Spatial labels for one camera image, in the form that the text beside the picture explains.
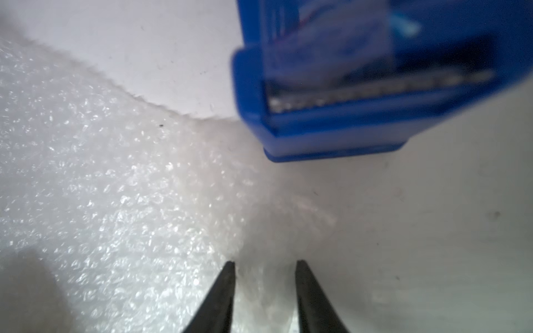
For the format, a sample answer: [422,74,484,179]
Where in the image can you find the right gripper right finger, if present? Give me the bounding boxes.
[295,260,348,333]

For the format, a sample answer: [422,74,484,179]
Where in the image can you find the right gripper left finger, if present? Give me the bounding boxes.
[183,261,236,333]

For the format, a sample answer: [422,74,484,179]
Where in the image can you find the bubble wrap sheet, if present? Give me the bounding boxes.
[1,37,337,332]

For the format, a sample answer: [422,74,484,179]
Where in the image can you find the blue tape dispenser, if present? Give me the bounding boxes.
[232,1,532,162]

